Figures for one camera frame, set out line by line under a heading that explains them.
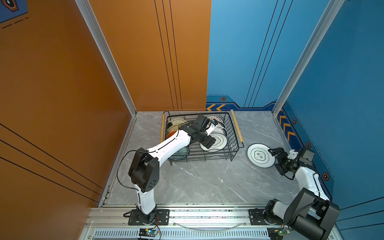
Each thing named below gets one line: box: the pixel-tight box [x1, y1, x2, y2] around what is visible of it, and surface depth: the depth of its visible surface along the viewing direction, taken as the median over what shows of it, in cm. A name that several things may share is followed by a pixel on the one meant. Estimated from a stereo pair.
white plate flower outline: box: [247, 143, 276, 169], surface depth 96 cm
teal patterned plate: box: [168, 146, 190, 161], surface depth 93 cm
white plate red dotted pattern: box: [205, 114, 224, 124], surface depth 101 cm
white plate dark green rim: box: [210, 125, 228, 137], surface depth 93 cm
